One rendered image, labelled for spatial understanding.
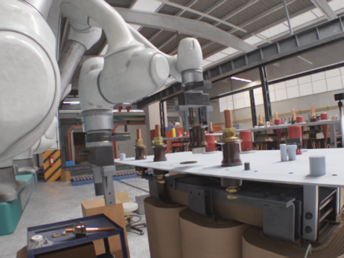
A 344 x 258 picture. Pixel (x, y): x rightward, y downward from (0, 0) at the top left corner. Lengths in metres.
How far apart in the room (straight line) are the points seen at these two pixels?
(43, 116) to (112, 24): 0.33
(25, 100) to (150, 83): 0.29
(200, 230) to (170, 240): 0.41
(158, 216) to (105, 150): 0.87
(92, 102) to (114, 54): 0.15
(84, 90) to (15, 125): 0.38
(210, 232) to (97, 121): 0.68
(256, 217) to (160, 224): 0.64
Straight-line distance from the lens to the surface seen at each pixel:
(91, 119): 0.59
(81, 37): 1.14
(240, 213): 1.01
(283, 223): 0.77
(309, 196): 0.77
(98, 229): 1.55
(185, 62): 0.89
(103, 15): 0.55
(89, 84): 0.58
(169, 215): 1.33
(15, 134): 0.25
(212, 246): 1.03
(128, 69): 0.47
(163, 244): 1.44
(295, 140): 1.05
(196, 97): 0.88
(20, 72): 0.24
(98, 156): 0.56
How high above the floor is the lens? 1.47
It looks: 1 degrees up
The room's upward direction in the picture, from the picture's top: 4 degrees counter-clockwise
